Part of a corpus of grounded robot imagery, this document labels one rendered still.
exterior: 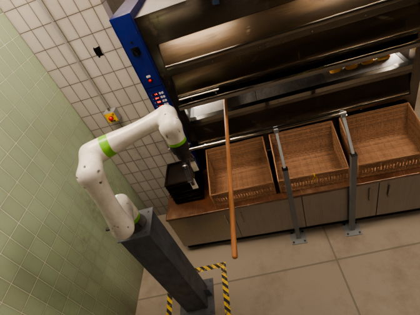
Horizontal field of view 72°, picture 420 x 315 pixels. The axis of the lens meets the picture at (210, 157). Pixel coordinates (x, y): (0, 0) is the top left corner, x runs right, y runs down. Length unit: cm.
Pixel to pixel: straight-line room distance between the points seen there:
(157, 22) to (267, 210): 172
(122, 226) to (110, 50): 134
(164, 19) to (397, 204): 239
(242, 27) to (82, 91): 137
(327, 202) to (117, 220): 175
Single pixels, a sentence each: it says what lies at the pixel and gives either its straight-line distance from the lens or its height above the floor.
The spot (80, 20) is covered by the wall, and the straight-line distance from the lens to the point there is 239.
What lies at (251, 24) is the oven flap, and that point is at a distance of 224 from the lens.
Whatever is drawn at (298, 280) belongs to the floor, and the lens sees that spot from 278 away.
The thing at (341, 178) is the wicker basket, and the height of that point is 63.
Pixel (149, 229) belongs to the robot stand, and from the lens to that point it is 187.
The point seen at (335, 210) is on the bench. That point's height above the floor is 27.
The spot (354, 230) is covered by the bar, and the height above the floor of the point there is 1.
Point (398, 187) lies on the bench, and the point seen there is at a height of 44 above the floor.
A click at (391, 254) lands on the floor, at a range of 293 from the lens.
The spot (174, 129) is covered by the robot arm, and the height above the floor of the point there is 184.
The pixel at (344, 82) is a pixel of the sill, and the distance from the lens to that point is 260.
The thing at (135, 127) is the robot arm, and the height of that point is 184.
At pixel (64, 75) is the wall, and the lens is 263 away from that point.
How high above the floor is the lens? 254
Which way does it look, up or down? 40 degrees down
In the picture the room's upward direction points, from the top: 23 degrees counter-clockwise
